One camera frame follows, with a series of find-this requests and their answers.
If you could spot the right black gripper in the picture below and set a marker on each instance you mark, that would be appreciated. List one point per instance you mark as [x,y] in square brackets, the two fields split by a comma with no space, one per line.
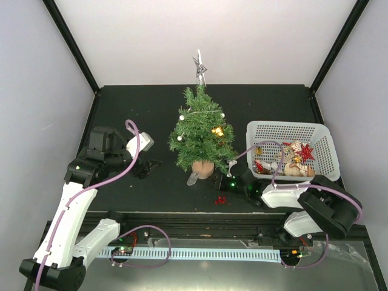
[219,184]

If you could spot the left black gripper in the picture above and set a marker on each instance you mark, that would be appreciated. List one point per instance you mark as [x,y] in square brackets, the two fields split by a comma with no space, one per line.
[145,168]

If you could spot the red berry sprig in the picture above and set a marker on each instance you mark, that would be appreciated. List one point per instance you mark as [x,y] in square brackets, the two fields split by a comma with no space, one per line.
[220,200]

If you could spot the clear battery box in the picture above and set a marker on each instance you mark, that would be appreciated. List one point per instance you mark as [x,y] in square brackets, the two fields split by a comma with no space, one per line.
[194,176]

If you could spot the silver glitter star topper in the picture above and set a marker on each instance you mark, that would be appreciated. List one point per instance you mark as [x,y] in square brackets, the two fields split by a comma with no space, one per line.
[200,69]

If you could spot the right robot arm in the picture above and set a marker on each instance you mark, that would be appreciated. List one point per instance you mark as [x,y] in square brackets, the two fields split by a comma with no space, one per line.
[318,205]

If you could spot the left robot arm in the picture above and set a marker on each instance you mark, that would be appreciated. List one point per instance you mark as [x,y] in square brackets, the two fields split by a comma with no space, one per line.
[60,263]

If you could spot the wooden tree base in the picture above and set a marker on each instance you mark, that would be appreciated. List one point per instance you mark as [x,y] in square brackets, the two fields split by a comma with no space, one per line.
[204,169]

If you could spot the small green christmas tree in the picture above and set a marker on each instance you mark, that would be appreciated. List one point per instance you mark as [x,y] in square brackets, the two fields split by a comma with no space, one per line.
[192,138]

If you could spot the red wrapped candy ornament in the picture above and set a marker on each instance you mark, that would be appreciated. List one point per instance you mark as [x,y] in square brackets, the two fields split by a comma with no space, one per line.
[260,169]

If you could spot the beige figurine ornament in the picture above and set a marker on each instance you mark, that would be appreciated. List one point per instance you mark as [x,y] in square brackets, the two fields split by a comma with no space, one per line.
[298,169]

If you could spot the wooden script word ornament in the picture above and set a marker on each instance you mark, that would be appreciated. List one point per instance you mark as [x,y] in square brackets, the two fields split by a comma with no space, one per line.
[291,152]

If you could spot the red star ornament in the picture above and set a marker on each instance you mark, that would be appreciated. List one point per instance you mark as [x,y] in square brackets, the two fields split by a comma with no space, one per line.
[306,152]

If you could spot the white perforated plastic basket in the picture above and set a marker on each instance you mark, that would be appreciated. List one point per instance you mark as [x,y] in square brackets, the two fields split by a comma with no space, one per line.
[317,136]

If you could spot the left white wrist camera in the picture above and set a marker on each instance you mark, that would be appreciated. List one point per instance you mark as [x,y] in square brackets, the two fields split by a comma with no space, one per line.
[146,142]

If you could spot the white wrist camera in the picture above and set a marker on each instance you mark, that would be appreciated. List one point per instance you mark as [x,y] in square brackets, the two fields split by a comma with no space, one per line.
[146,142]
[231,164]

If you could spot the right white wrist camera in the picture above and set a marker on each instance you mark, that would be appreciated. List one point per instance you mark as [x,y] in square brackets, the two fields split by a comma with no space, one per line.
[231,164]

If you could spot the white slotted cable duct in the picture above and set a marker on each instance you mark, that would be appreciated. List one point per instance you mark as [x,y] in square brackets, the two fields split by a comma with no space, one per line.
[160,253]

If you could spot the left black frame post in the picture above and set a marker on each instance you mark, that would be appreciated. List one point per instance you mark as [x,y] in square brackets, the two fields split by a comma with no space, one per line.
[71,43]

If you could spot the black frame post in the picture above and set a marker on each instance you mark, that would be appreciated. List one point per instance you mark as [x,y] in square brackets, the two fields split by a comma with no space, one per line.
[347,28]
[71,43]

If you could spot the right black frame post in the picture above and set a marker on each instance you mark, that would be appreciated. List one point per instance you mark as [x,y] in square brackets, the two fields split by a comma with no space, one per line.
[347,28]

